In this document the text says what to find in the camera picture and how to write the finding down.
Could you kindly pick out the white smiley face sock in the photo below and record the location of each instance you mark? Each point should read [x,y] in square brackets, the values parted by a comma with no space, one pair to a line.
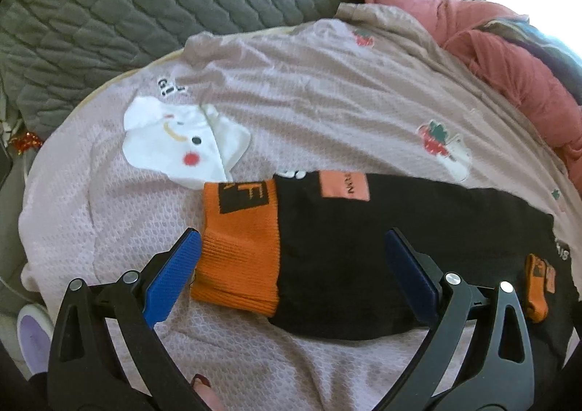
[172,142]

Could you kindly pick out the red tinsel ornament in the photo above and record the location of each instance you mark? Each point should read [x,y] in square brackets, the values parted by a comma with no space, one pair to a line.
[27,141]

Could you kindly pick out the multicoloured cloth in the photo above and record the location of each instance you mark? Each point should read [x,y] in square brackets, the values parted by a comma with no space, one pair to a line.
[541,40]

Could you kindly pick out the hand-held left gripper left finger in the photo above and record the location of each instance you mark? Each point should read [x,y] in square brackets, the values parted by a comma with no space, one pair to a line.
[168,283]

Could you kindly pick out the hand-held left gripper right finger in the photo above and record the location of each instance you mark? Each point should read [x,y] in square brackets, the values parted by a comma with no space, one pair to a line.
[409,274]

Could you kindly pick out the pink padded jacket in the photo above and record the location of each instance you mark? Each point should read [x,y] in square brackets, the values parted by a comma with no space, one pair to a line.
[500,52]

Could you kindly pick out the black and orange sock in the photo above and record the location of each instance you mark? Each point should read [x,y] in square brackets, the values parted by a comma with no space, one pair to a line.
[332,256]

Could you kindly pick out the pink strawberry print blanket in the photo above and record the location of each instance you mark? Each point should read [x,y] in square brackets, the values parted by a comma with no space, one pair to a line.
[318,97]

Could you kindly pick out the purple slipper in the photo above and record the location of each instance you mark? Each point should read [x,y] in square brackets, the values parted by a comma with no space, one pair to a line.
[34,338]

